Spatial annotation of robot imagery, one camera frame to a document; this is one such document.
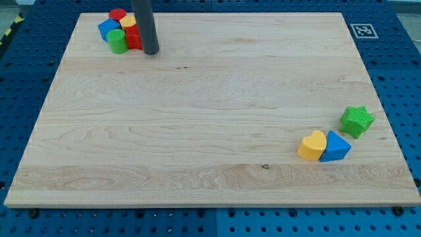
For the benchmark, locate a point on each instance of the blue cube block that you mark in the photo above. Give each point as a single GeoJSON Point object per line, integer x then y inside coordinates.
{"type": "Point", "coordinates": [106, 26]}

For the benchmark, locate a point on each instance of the white fiducial marker tag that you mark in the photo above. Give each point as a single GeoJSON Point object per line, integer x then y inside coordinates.
{"type": "Point", "coordinates": [364, 31]}

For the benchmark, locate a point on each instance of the blue triangle block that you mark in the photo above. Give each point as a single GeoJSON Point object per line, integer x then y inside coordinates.
{"type": "Point", "coordinates": [337, 148]}

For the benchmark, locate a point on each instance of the red cylinder block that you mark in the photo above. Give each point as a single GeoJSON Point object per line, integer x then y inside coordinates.
{"type": "Point", "coordinates": [117, 14]}

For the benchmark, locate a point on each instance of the grey cylindrical robot arm rod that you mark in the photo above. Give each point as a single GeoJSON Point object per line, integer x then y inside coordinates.
{"type": "Point", "coordinates": [143, 13]}

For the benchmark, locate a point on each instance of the wooden board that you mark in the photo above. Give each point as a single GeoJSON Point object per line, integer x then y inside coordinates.
{"type": "Point", "coordinates": [214, 119]}

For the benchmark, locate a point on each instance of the green cylinder block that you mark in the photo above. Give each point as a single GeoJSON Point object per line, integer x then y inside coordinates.
{"type": "Point", "coordinates": [117, 41]}

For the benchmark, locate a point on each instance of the green star block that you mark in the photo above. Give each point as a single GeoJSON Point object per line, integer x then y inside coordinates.
{"type": "Point", "coordinates": [355, 121]}

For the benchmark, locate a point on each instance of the yellow heart block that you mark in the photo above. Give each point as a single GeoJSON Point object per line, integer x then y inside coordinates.
{"type": "Point", "coordinates": [312, 147]}

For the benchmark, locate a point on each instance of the yellow hexagon block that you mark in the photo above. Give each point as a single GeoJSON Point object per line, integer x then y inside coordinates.
{"type": "Point", "coordinates": [127, 21]}

